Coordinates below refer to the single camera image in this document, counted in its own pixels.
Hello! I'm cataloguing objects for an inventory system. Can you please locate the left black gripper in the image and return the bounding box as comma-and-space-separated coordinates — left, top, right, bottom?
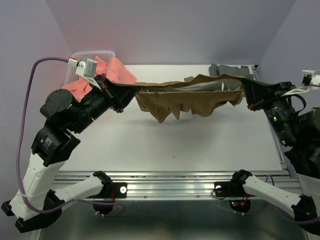
70, 73, 141, 134

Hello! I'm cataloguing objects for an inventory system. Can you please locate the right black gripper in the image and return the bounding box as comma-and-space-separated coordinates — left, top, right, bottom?
242, 75, 298, 145

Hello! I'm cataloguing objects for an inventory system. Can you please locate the grey pleated skirt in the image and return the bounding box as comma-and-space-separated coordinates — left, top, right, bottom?
208, 63, 256, 91

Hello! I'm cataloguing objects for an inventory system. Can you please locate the tan brown skirt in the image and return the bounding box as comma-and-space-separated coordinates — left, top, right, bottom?
135, 73, 246, 124

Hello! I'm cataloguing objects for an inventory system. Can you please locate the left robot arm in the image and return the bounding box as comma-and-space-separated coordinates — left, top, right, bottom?
1, 75, 140, 233

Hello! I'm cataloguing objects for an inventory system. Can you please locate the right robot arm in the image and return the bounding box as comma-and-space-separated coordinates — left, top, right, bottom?
230, 79, 320, 236

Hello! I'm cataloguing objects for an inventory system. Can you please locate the pink skirt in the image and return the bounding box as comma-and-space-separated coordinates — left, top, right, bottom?
62, 56, 137, 102

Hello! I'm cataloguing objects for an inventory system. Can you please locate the white perforated plastic basket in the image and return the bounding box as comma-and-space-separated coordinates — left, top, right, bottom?
64, 50, 116, 87

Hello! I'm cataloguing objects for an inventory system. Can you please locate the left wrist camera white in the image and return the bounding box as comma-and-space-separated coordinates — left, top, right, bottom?
67, 57, 98, 78

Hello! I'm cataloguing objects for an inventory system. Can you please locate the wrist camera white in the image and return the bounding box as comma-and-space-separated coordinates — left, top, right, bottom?
67, 57, 98, 78
282, 70, 320, 97

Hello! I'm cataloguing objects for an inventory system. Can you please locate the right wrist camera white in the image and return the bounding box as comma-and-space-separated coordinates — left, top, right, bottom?
282, 70, 320, 97

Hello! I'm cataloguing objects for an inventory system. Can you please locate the aluminium mounting rail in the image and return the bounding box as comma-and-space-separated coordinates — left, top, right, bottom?
52, 169, 303, 201

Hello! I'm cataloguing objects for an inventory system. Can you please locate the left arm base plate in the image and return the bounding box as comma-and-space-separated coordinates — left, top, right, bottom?
92, 182, 128, 199

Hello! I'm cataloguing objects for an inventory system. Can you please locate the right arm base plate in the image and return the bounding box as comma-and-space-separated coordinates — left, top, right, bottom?
211, 181, 236, 199

